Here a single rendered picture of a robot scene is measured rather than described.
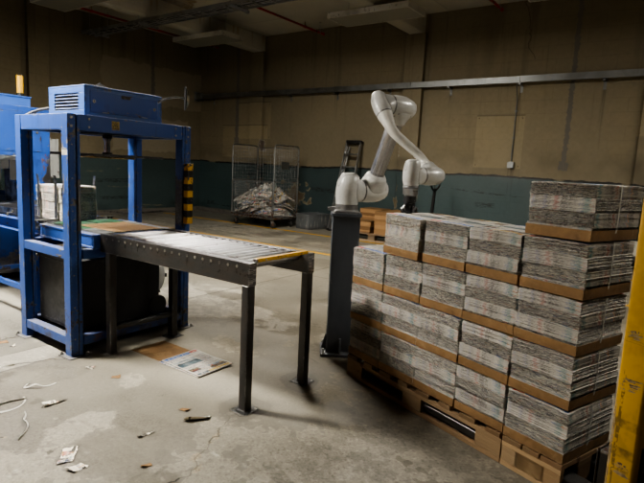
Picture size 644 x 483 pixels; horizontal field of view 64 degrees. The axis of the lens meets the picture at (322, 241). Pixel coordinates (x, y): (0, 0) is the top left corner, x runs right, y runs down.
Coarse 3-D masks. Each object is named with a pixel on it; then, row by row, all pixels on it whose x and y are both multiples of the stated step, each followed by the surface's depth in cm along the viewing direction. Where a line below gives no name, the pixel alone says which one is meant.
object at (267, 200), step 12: (240, 144) 1114; (264, 168) 1154; (288, 168) 1073; (240, 180) 1128; (252, 180) 1073; (276, 180) 1048; (288, 180) 1118; (252, 192) 1105; (264, 192) 1073; (276, 192) 1074; (252, 204) 1091; (264, 204) 1072; (276, 204) 1075; (288, 204) 1094; (252, 216) 1083; (264, 216) 1063; (276, 216) 1093; (288, 216) 1102
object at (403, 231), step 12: (396, 216) 286; (408, 216) 282; (420, 216) 288; (396, 228) 288; (408, 228) 279; (420, 228) 271; (396, 240) 288; (408, 240) 279; (420, 240) 273; (420, 252) 274
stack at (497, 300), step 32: (384, 256) 298; (352, 288) 323; (416, 288) 277; (448, 288) 259; (480, 288) 243; (512, 288) 229; (352, 320) 326; (384, 320) 299; (416, 320) 278; (448, 320) 259; (512, 320) 229; (384, 352) 301; (416, 352) 279; (480, 352) 243; (512, 352) 231; (448, 384) 261; (480, 384) 245; (480, 448) 246
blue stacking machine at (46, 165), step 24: (0, 96) 498; (24, 96) 515; (0, 120) 492; (0, 144) 494; (48, 144) 531; (0, 168) 497; (48, 168) 534; (0, 192) 602; (0, 240) 505; (0, 264) 508
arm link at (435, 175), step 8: (384, 112) 318; (392, 112) 321; (384, 120) 317; (392, 120) 317; (392, 128) 315; (392, 136) 316; (400, 136) 314; (400, 144) 316; (408, 144) 314; (416, 152) 314; (424, 160) 312; (432, 168) 306; (432, 176) 304; (440, 176) 307; (424, 184) 307; (432, 184) 308
